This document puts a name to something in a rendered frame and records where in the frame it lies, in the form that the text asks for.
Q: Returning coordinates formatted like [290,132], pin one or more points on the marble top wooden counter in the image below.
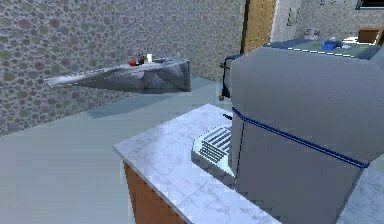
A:
[166,160]

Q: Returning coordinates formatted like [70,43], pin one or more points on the white cup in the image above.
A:
[149,57]

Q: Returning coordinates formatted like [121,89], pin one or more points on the dark brown round object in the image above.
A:
[141,59]

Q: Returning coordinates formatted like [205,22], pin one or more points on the red tomato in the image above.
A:
[132,62]

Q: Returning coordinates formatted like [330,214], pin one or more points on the grey coffee machine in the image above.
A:
[300,110]

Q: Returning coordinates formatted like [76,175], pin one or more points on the wooden room door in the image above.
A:
[258,25]

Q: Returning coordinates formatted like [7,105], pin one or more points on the brown wooden box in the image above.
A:
[368,35]

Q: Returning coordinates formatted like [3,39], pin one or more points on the steel wall sink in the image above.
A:
[140,77]

